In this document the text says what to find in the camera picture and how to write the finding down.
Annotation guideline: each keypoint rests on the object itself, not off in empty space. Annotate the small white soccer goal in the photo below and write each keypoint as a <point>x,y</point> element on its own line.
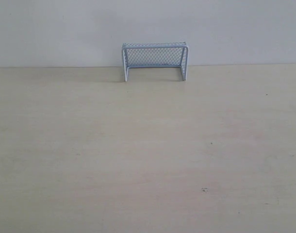
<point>155,55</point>

